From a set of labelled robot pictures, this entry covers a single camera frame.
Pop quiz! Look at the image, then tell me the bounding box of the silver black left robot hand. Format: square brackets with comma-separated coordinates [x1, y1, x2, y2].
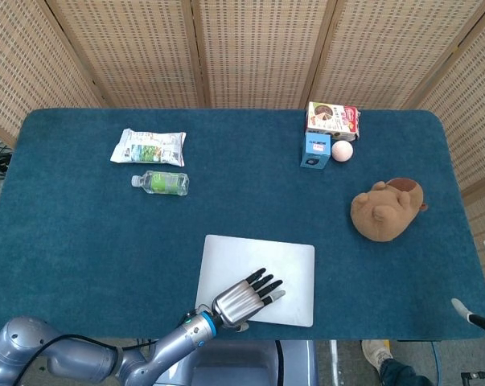
[212, 267, 286, 333]

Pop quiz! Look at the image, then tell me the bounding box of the silver laptop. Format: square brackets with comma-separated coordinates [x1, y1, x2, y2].
[195, 234, 316, 328]

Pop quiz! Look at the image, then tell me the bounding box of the grey robot torso base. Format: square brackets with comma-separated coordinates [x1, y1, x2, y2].
[153, 339, 319, 386]

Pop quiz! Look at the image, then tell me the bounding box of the white table leg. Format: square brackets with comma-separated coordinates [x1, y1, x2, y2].
[329, 339, 340, 386]

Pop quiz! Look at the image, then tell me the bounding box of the blue table mat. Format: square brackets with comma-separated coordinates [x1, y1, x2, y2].
[0, 107, 485, 341]

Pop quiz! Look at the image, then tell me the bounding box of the brown plush toy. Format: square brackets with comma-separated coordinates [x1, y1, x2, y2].
[350, 177, 430, 243]

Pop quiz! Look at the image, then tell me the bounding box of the blue jeans leg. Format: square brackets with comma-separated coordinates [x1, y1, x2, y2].
[378, 357, 434, 386]

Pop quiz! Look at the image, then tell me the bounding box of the white shoe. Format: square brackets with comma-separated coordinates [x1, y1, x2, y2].
[361, 339, 394, 373]

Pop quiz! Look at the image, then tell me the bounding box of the clear green-label water bottle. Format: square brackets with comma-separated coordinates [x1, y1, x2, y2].
[130, 170, 190, 197]

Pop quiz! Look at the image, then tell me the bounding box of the light blue speaker box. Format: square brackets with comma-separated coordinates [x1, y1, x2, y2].
[299, 131, 333, 170]

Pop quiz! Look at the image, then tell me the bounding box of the printed white snack bag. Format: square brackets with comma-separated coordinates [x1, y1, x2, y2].
[109, 128, 187, 167]

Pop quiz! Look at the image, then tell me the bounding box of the pink ball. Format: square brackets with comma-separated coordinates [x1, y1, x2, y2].
[331, 140, 354, 163]

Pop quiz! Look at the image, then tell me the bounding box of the white red snack box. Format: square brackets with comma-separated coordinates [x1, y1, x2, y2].
[305, 101, 362, 142]

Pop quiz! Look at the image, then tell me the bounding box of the wooden woven folding screen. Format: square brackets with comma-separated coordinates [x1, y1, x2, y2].
[0, 0, 485, 246]

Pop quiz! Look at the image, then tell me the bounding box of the blue cable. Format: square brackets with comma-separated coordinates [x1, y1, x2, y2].
[430, 341, 443, 386]

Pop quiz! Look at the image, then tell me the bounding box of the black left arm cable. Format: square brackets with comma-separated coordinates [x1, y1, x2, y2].
[12, 332, 122, 386]

